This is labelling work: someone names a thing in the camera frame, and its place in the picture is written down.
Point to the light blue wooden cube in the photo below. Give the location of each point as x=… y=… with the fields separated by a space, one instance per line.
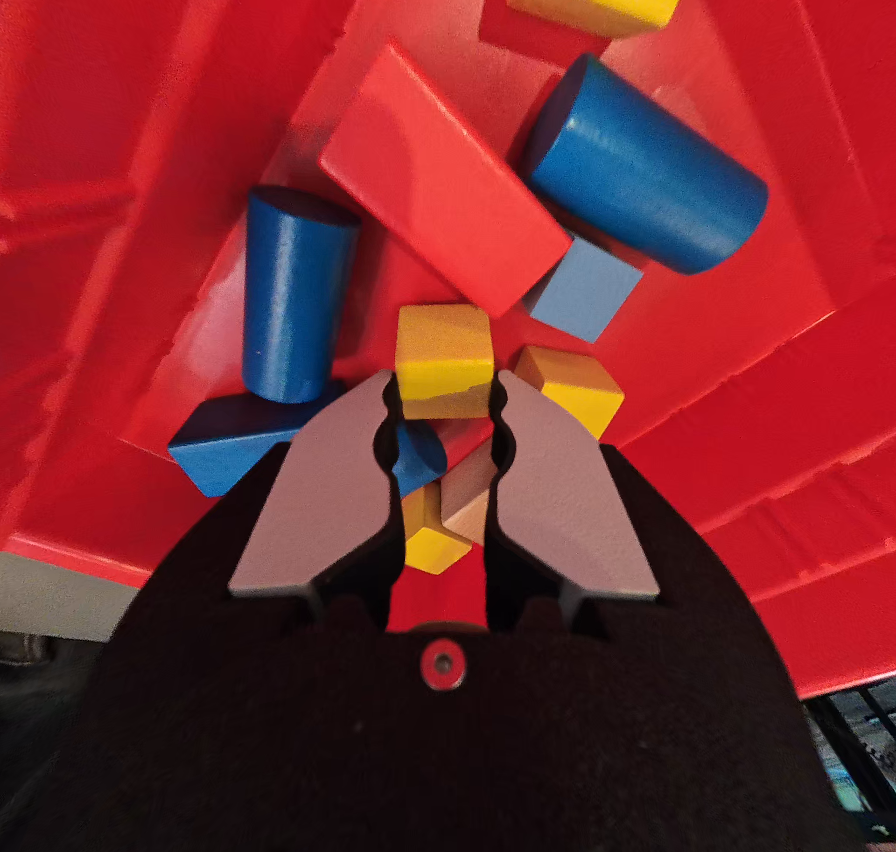
x=584 y=289

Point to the blue wooden cylinder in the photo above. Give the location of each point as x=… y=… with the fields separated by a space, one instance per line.
x=297 y=292
x=644 y=166

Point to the natural wooden block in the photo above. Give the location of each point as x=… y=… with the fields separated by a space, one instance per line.
x=469 y=495

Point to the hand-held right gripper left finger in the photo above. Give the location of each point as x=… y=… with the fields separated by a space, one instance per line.
x=315 y=502

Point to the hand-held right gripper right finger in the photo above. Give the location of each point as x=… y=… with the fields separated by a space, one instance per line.
x=574 y=502

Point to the red plastic bin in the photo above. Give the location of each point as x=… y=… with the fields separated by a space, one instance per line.
x=140 y=166

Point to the red wooden block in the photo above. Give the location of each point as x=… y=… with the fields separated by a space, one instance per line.
x=445 y=180

